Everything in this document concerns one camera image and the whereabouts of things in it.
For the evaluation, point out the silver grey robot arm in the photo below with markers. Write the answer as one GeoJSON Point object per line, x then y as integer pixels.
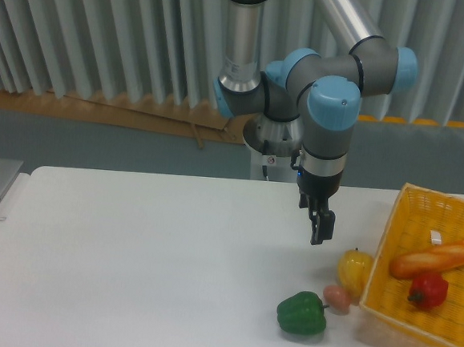
{"type": "Point", "coordinates": [305, 106]}

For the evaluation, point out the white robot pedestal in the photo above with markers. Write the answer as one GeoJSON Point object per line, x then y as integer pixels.
{"type": "Point", "coordinates": [271, 168]}

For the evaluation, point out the green bell pepper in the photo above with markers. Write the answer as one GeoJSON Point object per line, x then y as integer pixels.
{"type": "Point", "coordinates": [302, 314]}

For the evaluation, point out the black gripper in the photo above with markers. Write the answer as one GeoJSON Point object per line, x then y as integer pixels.
{"type": "Point", "coordinates": [318, 187]}

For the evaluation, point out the red bell pepper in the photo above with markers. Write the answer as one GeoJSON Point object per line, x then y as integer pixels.
{"type": "Point", "coordinates": [428, 290]}

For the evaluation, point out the pink egg-shaped potato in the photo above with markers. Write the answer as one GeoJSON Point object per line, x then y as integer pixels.
{"type": "Point", "coordinates": [337, 298]}

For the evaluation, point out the baguette bread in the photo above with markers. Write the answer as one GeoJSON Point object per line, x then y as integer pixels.
{"type": "Point", "coordinates": [443, 257]}

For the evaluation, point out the yellow woven basket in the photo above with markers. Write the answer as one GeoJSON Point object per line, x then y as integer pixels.
{"type": "Point", "coordinates": [416, 212]}

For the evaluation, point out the brown cardboard sheet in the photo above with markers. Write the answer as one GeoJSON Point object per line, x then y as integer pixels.
{"type": "Point", "coordinates": [201, 123]}

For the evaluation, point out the small white tag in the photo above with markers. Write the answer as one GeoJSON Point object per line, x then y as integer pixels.
{"type": "Point", "coordinates": [436, 238]}

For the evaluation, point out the yellow bell pepper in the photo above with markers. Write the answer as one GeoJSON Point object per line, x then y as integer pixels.
{"type": "Point", "coordinates": [353, 270]}

